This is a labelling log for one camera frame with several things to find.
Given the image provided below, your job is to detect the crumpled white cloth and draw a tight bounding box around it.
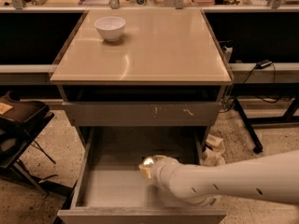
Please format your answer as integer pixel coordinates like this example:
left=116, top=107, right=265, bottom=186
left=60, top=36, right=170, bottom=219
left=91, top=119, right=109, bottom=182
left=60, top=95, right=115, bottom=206
left=203, top=134, right=226, bottom=167

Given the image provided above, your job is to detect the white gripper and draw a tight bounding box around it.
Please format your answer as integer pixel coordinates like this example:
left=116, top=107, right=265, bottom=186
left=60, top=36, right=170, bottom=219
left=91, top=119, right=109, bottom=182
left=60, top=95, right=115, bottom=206
left=139, top=155, right=179, bottom=189

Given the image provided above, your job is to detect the redbull can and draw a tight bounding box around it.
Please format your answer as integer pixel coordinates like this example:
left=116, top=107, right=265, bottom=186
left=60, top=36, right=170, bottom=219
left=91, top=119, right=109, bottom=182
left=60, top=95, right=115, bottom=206
left=143, top=157, right=154, bottom=166

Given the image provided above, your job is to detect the beige counter cabinet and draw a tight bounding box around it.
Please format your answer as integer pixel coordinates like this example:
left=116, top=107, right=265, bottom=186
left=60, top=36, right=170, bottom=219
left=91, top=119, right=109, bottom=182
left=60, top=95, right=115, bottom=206
left=49, top=7, right=234, bottom=147

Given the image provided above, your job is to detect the grey open middle drawer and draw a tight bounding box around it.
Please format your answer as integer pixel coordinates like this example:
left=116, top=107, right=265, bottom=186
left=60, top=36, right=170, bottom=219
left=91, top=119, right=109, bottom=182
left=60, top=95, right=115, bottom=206
left=58, top=127, right=226, bottom=224

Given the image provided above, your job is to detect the black table leg stand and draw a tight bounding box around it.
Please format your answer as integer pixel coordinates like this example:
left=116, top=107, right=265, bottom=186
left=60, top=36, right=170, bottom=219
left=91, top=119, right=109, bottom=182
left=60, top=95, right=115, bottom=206
left=234, top=98, right=263, bottom=154

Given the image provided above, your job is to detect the white ceramic bowl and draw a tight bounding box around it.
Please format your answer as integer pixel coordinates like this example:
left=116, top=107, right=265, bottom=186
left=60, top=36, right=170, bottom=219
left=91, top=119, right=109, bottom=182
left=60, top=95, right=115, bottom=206
left=94, top=16, right=126, bottom=41

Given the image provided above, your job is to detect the grey top drawer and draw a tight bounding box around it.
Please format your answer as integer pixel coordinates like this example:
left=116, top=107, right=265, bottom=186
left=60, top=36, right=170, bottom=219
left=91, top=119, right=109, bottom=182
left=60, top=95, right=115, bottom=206
left=63, top=102, right=221, bottom=127

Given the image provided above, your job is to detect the black folding chair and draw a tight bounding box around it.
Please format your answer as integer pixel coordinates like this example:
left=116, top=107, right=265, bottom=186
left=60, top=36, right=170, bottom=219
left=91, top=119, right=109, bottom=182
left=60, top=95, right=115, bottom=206
left=0, top=91, right=55, bottom=194

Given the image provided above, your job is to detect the white power strip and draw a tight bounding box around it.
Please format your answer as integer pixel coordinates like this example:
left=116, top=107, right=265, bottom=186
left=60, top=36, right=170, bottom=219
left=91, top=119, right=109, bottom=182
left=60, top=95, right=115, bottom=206
left=222, top=46, right=233, bottom=62

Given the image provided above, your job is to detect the black power adapter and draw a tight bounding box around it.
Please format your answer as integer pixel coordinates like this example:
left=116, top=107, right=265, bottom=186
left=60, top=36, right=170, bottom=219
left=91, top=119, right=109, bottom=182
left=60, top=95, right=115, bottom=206
left=255, top=60, right=272, bottom=69

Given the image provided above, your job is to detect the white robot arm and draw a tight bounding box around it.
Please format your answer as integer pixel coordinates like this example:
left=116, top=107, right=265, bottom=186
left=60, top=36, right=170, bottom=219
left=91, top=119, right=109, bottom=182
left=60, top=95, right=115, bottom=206
left=139, top=150, right=299, bottom=205

